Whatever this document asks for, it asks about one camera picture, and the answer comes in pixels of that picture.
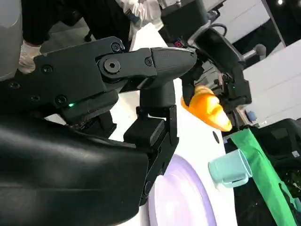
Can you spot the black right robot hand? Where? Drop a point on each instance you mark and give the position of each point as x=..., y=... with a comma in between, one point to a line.
x=58, y=164

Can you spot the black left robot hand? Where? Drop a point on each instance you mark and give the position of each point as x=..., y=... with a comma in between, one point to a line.
x=218, y=47

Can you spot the orange and white bread roll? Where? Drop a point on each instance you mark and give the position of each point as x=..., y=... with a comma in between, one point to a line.
x=209, y=110

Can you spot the person's hand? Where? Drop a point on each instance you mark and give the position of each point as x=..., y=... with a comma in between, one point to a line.
x=29, y=56

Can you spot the black equipment crate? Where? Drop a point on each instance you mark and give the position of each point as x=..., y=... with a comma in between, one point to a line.
x=279, y=141

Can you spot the pale green mug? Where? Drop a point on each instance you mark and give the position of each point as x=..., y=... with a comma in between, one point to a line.
x=223, y=167

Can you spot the green cloth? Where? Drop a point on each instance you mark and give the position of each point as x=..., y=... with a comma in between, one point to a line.
x=258, y=164

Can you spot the lilac plate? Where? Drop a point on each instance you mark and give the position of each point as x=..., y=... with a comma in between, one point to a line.
x=183, y=193

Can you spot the robot torso shell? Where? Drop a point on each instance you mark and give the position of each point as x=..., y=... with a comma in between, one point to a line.
x=10, y=35

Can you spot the person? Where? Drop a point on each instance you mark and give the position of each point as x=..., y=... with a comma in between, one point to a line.
x=70, y=14

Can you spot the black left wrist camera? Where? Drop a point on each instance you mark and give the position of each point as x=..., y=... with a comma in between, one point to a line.
x=183, y=21

